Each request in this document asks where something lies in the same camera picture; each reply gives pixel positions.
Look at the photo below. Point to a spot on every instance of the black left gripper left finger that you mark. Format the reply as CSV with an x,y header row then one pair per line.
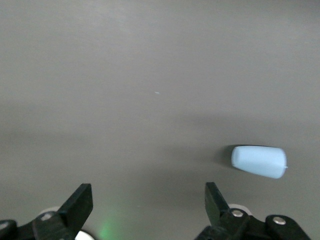
x,y
67,215

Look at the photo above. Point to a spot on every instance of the light blue plastic cup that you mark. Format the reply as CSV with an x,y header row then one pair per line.
x,y
258,161

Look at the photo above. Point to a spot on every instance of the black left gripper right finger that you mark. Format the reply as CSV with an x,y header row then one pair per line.
x,y
225,225

